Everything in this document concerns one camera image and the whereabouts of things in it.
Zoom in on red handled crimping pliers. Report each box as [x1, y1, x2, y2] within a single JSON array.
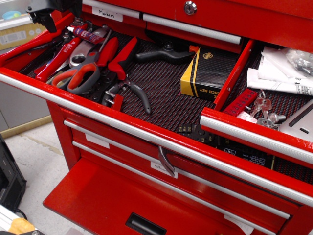
[[81, 37, 140, 104]]

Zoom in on plastic bag of bolts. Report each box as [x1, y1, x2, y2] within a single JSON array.
[[286, 48, 313, 77]]

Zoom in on open red bottom drawer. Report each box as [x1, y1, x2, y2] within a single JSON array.
[[43, 156, 245, 235]]

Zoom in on black crimper die set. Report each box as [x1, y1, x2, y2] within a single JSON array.
[[176, 123, 217, 147]]

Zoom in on grey handled small pliers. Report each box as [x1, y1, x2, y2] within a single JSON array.
[[101, 78, 152, 115]]

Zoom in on silver cabinet lock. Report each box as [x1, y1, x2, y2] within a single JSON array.
[[184, 0, 197, 15]]

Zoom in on white toy sink unit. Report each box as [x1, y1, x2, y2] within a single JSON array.
[[0, 0, 46, 50]]

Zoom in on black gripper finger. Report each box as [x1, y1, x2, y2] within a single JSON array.
[[29, 11, 57, 33]]

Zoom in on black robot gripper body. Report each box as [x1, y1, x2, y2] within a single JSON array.
[[26, 0, 82, 18]]

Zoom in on open red tool drawer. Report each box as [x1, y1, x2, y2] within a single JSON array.
[[0, 1, 313, 216]]

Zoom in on white folded paper manual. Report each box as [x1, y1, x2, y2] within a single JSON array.
[[247, 47, 313, 96]]

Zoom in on red hex key holder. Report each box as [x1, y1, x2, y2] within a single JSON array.
[[222, 89, 258, 117]]

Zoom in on red tool chest cabinet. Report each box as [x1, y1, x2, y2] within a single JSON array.
[[43, 0, 313, 235]]

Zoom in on black yellow wrench set box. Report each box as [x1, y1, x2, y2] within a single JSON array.
[[180, 47, 238, 101]]

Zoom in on silver utility knife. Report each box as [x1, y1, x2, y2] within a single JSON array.
[[69, 26, 110, 68]]

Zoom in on silver metal plate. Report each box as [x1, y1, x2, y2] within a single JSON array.
[[278, 99, 313, 142]]

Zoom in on open right red drawer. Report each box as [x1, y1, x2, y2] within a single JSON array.
[[200, 39, 313, 169]]

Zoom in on silver key bunch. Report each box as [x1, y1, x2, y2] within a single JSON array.
[[250, 89, 286, 130]]

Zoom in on black clamp handle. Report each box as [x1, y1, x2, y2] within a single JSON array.
[[135, 42, 195, 64]]

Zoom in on red grey handled scissors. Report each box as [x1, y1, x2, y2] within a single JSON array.
[[51, 37, 118, 95]]

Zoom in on red handled wire stripper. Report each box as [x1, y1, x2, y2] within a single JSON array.
[[35, 17, 87, 82]]

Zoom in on red glue tube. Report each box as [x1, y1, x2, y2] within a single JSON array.
[[67, 26, 105, 45]]

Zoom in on black case on floor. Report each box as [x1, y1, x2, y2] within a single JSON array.
[[0, 136, 27, 212]]

